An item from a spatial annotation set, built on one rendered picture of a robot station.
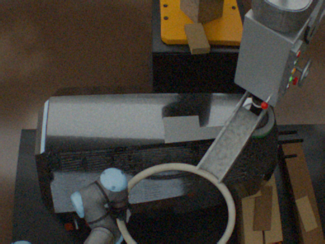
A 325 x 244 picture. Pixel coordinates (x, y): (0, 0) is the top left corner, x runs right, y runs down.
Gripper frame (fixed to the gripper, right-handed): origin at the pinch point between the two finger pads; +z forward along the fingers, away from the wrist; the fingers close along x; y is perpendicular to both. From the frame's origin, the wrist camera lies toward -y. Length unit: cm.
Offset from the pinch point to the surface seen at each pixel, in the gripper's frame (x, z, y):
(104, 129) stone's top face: -15.3, 3.3, -42.9
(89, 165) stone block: -20.2, 9.8, -26.0
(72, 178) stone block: -28.2, 14.8, -19.8
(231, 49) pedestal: 43, 5, -108
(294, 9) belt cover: 55, -85, -42
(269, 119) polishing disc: 62, -2, -57
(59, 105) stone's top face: -41, 3, -54
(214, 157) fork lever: 35.7, -6.7, -29.2
